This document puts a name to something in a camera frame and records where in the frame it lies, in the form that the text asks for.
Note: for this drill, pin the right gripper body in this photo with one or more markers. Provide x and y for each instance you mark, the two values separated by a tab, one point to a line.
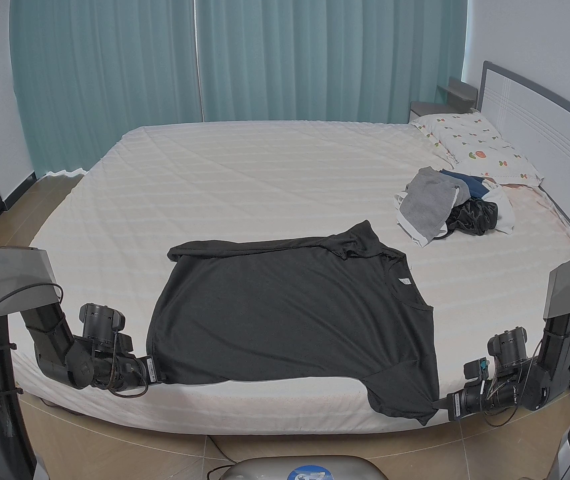
470	400

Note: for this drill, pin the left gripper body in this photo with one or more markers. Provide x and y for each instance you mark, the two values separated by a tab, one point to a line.
145	370

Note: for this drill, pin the black T-shirt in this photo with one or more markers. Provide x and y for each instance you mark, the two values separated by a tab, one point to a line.
290	318

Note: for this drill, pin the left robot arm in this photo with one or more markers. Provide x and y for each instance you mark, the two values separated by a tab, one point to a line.
5	278

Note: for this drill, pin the pile of clothes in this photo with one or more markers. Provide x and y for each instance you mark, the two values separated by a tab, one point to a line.
430	203

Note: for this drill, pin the bed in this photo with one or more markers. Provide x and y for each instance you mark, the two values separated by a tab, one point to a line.
240	183

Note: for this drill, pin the white printed pillow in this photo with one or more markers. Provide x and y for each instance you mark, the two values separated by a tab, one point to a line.
475	143

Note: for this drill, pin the blue-green curtain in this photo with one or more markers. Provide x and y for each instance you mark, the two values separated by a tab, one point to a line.
325	43
105	68

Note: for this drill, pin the grey bedside table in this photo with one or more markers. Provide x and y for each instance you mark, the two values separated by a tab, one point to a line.
455	95

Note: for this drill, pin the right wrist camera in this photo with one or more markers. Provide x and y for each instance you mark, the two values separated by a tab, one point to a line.
476	370

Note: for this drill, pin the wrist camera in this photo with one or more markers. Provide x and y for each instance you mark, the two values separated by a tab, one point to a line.
123	343
476	370

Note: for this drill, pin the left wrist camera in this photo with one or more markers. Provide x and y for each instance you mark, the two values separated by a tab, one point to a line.
123	343

